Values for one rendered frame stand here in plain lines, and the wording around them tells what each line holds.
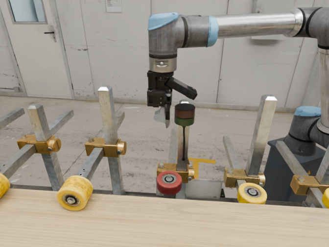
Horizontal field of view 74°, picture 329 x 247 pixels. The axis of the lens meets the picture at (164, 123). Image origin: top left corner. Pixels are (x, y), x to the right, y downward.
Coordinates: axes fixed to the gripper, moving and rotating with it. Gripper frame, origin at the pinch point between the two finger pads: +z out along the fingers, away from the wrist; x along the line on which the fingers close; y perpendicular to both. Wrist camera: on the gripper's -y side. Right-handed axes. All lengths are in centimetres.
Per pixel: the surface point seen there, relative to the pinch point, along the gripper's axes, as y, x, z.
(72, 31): 160, -264, -8
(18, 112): 72, -16, 5
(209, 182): -16.5, 5.7, 21.7
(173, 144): -1.6, -9.1, 14.5
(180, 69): -2, -253, 41
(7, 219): 40, 36, 10
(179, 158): -4.4, 9.6, 8.0
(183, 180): -6.3, 10.3, 17.3
